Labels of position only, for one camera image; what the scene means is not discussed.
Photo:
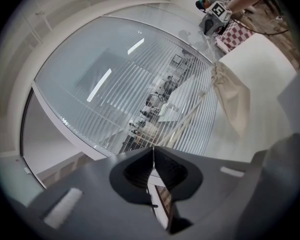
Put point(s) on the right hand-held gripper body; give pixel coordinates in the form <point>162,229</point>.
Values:
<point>220,11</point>

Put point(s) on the glass partition with white blinds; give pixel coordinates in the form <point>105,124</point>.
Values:
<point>90,71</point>

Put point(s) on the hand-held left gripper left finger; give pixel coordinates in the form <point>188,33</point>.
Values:
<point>95,196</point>

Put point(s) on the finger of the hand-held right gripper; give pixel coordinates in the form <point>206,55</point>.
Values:
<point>211,29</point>
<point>203,22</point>

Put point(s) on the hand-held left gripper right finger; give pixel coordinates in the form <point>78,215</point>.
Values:
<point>215,189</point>

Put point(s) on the red white checkered cloth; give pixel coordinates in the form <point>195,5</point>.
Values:
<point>237,37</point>

